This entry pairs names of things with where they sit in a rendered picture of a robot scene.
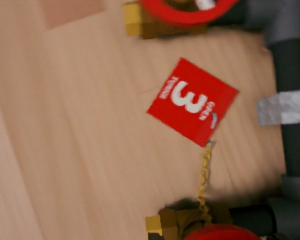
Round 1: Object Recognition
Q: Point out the red tag with gold chain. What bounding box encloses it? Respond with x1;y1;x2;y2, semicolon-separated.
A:
148;57;240;227

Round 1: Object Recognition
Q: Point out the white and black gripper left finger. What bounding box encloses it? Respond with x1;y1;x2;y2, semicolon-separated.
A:
148;232;164;240

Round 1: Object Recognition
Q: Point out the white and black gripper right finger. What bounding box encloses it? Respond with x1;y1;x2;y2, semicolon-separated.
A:
266;233;290;240

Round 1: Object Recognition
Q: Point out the black pipe with grey tee fittings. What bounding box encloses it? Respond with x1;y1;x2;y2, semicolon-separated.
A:
127;0;300;240

